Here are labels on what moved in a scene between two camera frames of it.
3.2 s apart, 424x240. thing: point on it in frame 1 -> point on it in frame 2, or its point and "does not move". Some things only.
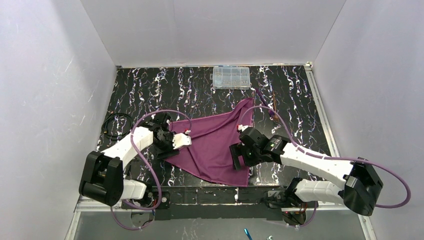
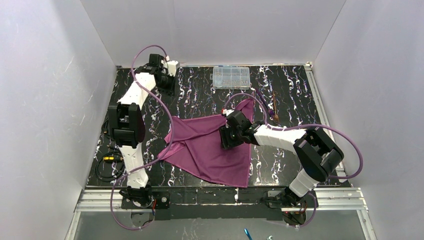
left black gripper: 169,152 -> 166,82
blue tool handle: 246,231 does not move
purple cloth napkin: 209,155 does not move
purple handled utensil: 270,111 does not move
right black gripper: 240,157 -> 227,137
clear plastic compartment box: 232,78 does not move
